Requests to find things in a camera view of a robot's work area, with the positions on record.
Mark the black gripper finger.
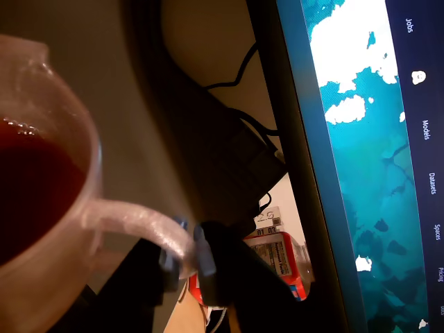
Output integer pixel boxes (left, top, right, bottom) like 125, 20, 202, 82
192, 221, 324, 333
51, 216, 189, 333

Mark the glass kettle with dark liquid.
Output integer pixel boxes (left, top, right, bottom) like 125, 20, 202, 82
0, 33, 197, 333

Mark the red cardboard box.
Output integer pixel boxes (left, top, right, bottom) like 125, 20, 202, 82
189, 206, 315, 307

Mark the black power adapter box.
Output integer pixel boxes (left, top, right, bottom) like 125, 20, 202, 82
194, 103, 289, 223

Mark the computer monitor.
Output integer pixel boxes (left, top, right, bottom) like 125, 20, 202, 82
245, 0, 444, 333

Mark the thin black cable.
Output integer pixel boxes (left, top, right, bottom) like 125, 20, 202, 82
225, 106, 280, 137
206, 41, 259, 90

